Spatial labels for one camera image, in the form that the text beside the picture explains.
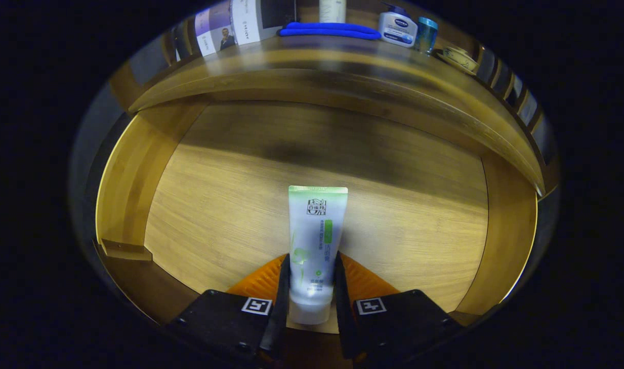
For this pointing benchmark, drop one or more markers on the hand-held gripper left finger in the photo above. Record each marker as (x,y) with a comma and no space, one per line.
(281,318)

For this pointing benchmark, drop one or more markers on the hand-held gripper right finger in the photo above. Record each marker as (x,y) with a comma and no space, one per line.
(342,318)

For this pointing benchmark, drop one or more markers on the white green tube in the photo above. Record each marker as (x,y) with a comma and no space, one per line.
(317,230)

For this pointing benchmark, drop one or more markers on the brown wooden drawer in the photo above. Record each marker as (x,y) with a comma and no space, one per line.
(240,195)

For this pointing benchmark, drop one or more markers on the brown wooden countertop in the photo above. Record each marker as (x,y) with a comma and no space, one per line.
(317,61)

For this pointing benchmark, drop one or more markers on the brown wooden cabinet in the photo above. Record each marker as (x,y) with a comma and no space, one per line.
(360,13)

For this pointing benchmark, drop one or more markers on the black backdrop cloth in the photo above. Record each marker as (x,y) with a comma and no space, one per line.
(94,138)

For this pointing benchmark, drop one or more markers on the yellow lidded ceramic teacup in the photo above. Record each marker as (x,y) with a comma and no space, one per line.
(460,59)

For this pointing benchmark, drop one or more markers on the blue folded cloth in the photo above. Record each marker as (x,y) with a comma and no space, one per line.
(327,29)

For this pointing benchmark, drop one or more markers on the teal bottle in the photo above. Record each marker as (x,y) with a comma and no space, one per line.
(425,36)

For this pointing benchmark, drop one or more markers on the white bottle with blue cap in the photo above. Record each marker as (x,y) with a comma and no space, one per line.
(396,28)

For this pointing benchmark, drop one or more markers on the purple book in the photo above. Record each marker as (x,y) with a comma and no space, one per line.
(214,31)

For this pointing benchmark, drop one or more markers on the white book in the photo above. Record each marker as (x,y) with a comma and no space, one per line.
(245,23)

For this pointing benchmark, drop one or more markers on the white pump bottle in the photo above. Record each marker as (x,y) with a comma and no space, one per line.
(332,10)

